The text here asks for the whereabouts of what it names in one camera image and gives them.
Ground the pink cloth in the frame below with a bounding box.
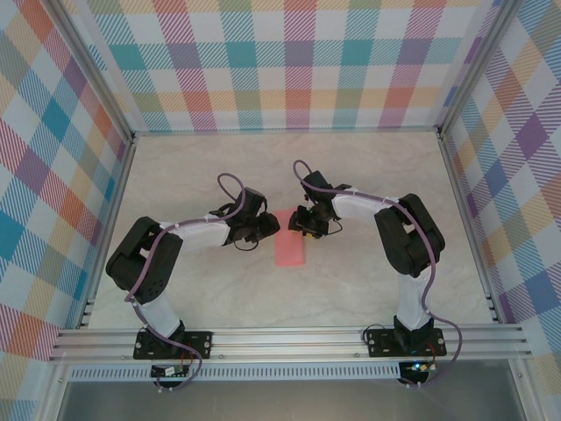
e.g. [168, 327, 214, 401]
[273, 209, 309, 268]

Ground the black right controller board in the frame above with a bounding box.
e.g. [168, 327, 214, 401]
[399, 360, 437, 377]

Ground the black controller board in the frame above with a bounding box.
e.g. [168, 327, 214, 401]
[150, 363, 192, 379]
[399, 360, 437, 377]

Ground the black left controller board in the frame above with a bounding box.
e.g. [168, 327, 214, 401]
[150, 363, 192, 379]

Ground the thin black left camera cable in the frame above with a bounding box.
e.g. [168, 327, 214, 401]
[231, 236, 261, 253]

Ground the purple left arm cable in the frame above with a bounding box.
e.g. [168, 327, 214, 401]
[125, 172, 247, 393]

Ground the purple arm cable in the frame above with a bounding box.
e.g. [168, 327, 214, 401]
[292, 159, 464, 389]
[125, 172, 247, 393]

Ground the thin aluminium frame bar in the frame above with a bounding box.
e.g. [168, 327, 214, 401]
[131, 126, 444, 137]

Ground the long aluminium mounting rail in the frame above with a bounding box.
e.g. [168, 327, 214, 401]
[48, 326, 534, 363]

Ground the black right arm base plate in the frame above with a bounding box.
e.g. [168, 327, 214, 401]
[366, 327, 447, 359]

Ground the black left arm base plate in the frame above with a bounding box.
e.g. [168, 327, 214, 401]
[132, 329, 215, 360]

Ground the aluminium side rail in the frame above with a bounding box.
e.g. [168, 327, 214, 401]
[437, 131, 503, 325]
[77, 133, 138, 330]

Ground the perforated metal cable tray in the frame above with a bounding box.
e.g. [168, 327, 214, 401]
[69, 367, 402, 382]

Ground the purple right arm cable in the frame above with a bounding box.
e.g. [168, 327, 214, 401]
[292, 159, 464, 389]

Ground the aluminium frame post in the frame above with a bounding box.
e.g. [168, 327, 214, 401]
[52, 0, 137, 146]
[437, 0, 527, 137]

